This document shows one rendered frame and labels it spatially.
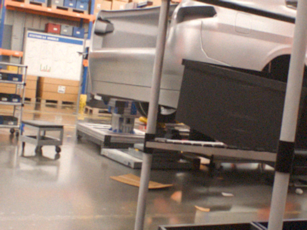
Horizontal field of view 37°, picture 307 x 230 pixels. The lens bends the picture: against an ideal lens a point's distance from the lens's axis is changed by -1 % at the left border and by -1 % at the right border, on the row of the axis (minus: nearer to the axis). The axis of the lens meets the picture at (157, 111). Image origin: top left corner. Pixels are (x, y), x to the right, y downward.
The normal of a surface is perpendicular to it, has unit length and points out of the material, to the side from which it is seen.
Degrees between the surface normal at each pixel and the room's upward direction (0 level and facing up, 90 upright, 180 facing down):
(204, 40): 89
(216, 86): 90
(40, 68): 90
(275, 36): 90
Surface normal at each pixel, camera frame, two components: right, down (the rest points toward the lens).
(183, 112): -0.88, -0.08
